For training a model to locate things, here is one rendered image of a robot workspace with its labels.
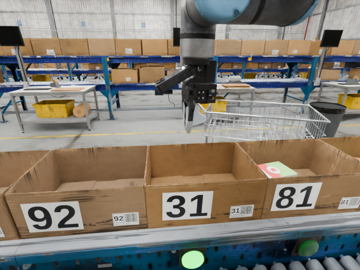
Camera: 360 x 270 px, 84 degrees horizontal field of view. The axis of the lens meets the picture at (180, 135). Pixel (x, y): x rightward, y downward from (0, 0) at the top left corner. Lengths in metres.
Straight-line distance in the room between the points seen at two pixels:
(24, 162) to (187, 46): 0.81
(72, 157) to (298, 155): 1.03
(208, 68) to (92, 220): 0.57
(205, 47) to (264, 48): 5.16
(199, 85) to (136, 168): 0.52
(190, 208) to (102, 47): 4.74
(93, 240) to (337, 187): 0.81
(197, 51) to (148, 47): 4.52
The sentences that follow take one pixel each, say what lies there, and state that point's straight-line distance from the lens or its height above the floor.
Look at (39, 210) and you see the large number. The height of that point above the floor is 0.99.
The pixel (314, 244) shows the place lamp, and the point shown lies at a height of 0.84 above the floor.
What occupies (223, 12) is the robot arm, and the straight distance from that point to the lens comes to 0.41.
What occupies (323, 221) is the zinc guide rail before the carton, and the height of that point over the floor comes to 0.89.
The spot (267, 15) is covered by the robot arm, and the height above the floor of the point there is 1.48.
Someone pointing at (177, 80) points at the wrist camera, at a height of 1.35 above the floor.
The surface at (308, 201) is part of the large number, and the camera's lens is 0.84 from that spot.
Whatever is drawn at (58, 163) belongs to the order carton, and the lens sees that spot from 1.00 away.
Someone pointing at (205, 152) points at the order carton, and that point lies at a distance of 0.92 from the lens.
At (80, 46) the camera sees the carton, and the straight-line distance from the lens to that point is 5.31.
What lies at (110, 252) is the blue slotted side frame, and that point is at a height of 0.87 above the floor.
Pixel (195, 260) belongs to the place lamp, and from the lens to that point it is 0.74.
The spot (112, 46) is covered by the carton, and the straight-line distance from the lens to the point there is 5.13.
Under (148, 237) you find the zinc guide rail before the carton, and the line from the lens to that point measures 0.70.
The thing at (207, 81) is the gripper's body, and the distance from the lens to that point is 0.57.
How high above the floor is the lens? 1.42
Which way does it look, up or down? 22 degrees down
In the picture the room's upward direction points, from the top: straight up
